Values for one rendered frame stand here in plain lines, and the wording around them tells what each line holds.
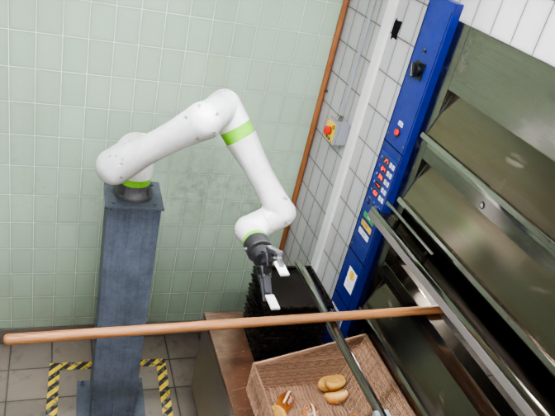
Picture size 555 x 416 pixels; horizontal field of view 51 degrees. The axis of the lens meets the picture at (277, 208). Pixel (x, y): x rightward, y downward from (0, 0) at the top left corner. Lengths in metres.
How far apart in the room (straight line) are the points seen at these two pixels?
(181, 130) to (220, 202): 1.17
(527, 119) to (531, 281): 0.45
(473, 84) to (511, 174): 0.34
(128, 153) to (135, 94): 0.70
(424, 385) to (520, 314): 0.55
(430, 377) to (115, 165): 1.30
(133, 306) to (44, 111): 0.91
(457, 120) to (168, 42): 1.28
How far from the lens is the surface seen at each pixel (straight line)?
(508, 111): 1.85
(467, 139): 1.97
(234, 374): 2.53
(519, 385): 1.62
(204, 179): 2.93
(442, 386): 2.12
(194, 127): 1.86
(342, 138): 2.64
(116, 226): 2.32
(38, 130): 2.76
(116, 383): 2.88
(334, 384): 2.47
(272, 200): 2.07
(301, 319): 1.88
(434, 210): 2.07
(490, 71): 1.93
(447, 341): 2.07
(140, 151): 2.00
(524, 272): 1.79
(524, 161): 1.80
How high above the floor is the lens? 2.37
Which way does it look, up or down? 29 degrees down
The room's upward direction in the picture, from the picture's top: 14 degrees clockwise
